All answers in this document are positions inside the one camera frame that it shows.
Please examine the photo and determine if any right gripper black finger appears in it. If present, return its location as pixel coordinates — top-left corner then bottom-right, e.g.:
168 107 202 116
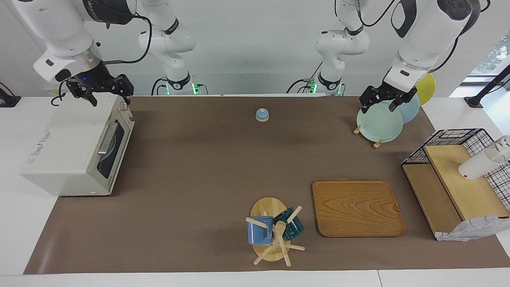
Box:
118 74 135 106
65 81 98 108

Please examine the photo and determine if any glass oven door with handle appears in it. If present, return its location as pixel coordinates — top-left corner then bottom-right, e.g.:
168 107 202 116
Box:
96 102 135 192

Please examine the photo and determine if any light blue plate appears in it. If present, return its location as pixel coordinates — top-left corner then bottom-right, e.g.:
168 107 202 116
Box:
100 136 119 162

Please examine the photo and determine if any cream toaster oven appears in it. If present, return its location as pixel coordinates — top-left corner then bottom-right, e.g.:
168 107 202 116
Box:
21 94 135 197

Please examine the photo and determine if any pale blue racked plate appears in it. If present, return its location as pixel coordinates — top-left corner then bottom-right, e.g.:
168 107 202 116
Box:
392 92 420 124

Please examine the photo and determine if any mint green plate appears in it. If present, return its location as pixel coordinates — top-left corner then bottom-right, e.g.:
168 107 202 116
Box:
357 102 404 143

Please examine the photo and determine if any yellow plate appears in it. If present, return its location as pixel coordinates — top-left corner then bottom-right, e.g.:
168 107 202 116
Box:
414 73 436 106

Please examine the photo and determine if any wooden plate rack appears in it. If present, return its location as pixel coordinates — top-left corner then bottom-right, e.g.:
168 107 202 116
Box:
353 124 384 149

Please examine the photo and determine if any black angled stand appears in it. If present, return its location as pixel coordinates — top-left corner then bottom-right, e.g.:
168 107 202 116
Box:
464 64 510 108

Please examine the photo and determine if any wooden serving tray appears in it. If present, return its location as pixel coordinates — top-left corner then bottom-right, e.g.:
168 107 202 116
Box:
312 179 406 238

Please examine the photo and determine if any white cup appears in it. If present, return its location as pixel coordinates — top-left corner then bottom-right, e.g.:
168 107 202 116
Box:
458 148 505 180

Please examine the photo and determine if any wooden step shelf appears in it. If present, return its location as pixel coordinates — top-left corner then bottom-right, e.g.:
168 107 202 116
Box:
402 144 510 236

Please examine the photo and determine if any clear glass cup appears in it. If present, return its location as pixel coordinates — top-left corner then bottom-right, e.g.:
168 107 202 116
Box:
493 136 510 161

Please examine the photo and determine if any brown table mat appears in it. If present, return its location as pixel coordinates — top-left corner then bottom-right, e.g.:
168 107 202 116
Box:
23 96 510 275

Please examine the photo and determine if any wooden mug tree stand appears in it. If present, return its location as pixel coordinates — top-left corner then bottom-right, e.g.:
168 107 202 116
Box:
245 197 306 267

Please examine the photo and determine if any dark green mug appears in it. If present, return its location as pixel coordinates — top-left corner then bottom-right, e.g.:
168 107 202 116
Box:
273 207 304 241

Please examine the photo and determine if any white patterned cloth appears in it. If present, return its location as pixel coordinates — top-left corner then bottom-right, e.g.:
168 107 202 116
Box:
435 215 510 242

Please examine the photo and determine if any blue mug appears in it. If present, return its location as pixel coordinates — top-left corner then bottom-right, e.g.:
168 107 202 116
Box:
247 216 275 245

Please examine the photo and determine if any black oven power cord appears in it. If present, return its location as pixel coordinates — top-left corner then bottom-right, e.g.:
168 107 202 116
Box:
51 81 77 106

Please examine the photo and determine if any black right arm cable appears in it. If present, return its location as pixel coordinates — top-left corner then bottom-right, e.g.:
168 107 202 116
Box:
102 14 154 64

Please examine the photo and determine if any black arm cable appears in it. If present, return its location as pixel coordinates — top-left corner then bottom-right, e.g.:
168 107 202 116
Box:
102 14 154 64
428 30 459 72

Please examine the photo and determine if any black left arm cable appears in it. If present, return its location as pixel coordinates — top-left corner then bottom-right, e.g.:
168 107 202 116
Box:
428 30 459 72

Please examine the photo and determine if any black wire basket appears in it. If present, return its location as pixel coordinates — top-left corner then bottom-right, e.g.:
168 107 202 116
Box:
402 128 510 212

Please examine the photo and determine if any black clamp mount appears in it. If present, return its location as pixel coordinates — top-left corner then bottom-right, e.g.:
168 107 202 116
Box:
0 83 21 108

